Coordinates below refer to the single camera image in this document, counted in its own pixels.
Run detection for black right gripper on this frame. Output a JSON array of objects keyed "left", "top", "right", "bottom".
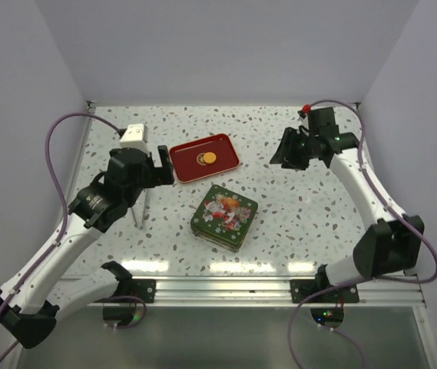
[{"left": 270, "top": 127, "right": 319, "bottom": 171}]

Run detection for metal tongs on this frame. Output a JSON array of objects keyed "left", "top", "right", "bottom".
[{"left": 129, "top": 189, "right": 149, "bottom": 229}]

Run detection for gold tin lid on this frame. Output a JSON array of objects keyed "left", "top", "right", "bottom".
[{"left": 190, "top": 184, "right": 258, "bottom": 234}]

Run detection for green square cookie tin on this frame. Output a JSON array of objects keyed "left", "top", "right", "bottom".
[{"left": 191, "top": 224, "right": 247, "bottom": 253}]

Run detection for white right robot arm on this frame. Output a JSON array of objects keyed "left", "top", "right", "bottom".
[{"left": 270, "top": 128, "right": 424, "bottom": 302}]

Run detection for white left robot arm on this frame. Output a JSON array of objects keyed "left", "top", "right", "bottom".
[{"left": 0, "top": 145, "right": 174, "bottom": 349}]

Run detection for red tray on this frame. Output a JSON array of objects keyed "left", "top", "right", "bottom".
[{"left": 169, "top": 134, "right": 240, "bottom": 183}]

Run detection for orange round cookie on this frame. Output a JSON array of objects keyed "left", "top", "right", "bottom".
[{"left": 203, "top": 152, "right": 217, "bottom": 165}]

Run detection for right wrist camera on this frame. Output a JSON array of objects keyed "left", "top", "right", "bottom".
[{"left": 298, "top": 105, "right": 339, "bottom": 137}]

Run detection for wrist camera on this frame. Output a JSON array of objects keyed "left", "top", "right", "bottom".
[
  {"left": 298, "top": 105, "right": 339, "bottom": 137},
  {"left": 120, "top": 124, "right": 149, "bottom": 154}
]

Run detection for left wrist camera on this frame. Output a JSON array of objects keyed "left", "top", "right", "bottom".
[{"left": 120, "top": 124, "right": 149, "bottom": 154}]

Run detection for black left base bracket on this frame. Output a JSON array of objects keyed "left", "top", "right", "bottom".
[{"left": 99, "top": 278, "right": 157, "bottom": 304}]

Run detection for black base bracket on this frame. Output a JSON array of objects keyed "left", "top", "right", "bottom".
[
  {"left": 290, "top": 279, "right": 360, "bottom": 304},
  {"left": 99, "top": 278, "right": 157, "bottom": 304}
]

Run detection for black right base bracket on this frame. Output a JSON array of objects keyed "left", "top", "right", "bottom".
[{"left": 290, "top": 279, "right": 360, "bottom": 304}]

